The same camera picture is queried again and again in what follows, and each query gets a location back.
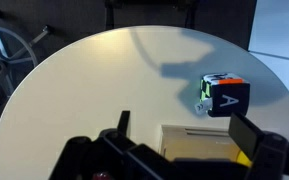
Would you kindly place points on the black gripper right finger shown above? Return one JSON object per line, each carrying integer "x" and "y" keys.
{"x": 267, "y": 153}

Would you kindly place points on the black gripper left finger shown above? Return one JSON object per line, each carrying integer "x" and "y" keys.
{"x": 84, "y": 156}

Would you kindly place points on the plush cube with letter A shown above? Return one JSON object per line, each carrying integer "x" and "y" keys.
{"x": 227, "y": 100}

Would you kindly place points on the wooden tray box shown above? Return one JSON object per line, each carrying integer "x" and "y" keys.
{"x": 197, "y": 143}

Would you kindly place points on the grey stool base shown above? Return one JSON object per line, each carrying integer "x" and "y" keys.
{"x": 2, "y": 65}

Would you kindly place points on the black pegboard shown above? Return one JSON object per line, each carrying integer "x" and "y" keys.
{"x": 150, "y": 3}

